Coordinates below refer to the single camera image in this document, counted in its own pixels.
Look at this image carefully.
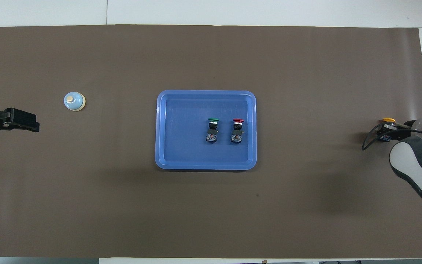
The red push button switch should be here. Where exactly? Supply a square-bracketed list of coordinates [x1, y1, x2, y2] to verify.
[230, 118, 245, 144]

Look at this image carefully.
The blue plastic tray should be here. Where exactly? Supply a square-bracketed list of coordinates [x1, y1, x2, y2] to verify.
[155, 90, 257, 171]

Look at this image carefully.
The green push button switch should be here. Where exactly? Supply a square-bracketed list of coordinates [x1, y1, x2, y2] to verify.
[206, 117, 221, 144]

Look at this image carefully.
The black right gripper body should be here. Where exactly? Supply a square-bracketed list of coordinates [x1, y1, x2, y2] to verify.
[384, 124, 411, 142]

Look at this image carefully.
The yellow push button switch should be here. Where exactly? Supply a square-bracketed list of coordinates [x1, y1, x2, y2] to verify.
[380, 117, 396, 143]

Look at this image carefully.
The brown table mat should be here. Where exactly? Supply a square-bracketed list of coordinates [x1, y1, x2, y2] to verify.
[0, 25, 422, 259]

